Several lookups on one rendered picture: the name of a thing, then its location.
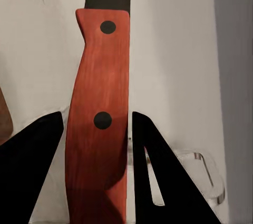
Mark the cutting board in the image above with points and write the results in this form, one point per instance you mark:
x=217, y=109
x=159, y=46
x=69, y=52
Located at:
x=6, y=123

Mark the drop in sink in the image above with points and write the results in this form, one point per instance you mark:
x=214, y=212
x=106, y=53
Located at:
x=51, y=206

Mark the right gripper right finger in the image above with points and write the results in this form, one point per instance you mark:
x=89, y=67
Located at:
x=183, y=202

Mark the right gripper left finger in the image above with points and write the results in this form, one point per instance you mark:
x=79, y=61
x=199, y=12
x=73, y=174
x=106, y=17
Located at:
x=24, y=163

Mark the parer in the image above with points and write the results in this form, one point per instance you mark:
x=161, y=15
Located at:
x=96, y=147

